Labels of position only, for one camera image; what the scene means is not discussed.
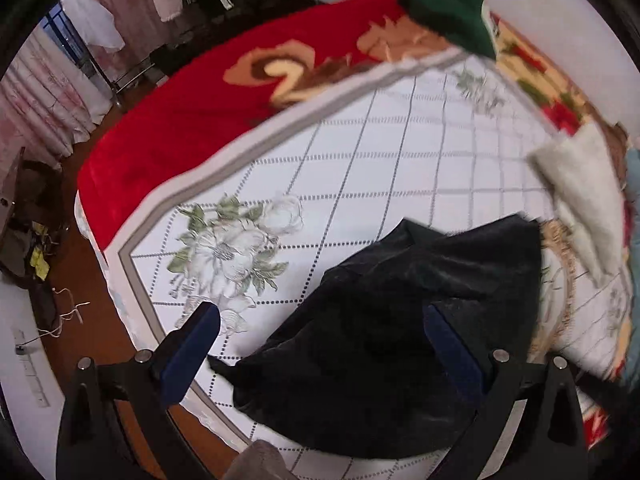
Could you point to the white diamond-pattern sheet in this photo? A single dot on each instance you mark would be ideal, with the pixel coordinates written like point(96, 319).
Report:
point(375, 160)

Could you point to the bed with woven white cover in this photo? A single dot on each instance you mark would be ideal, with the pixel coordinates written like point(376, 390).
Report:
point(114, 285)

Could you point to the light blue quilt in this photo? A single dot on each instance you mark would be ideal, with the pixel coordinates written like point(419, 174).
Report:
point(634, 260)

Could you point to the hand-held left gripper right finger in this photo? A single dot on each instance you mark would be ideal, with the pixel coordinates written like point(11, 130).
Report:
point(452, 355)

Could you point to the dark floor clutter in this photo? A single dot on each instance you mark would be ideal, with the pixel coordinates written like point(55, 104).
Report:
point(35, 240)

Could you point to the white wall socket strip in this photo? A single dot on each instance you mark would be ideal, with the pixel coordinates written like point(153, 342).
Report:
point(31, 370)

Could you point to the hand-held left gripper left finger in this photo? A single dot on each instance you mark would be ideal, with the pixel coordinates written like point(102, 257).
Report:
point(187, 350)

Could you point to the dark green sweater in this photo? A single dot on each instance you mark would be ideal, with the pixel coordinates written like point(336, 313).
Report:
point(445, 10)

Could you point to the red floral blanket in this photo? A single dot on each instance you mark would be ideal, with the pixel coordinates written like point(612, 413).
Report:
point(175, 125)

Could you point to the pink floral curtain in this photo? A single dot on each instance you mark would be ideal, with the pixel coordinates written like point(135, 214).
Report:
point(40, 110)

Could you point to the white fluffy sweater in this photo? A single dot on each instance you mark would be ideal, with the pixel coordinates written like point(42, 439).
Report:
point(585, 185)

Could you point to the white thin cloth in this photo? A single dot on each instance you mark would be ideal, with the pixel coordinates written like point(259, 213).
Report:
point(95, 20)

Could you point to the black leather jacket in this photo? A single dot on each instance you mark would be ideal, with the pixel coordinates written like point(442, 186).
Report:
point(375, 350)

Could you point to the metal clothes rack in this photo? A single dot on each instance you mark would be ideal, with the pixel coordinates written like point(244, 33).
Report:
point(110, 75)

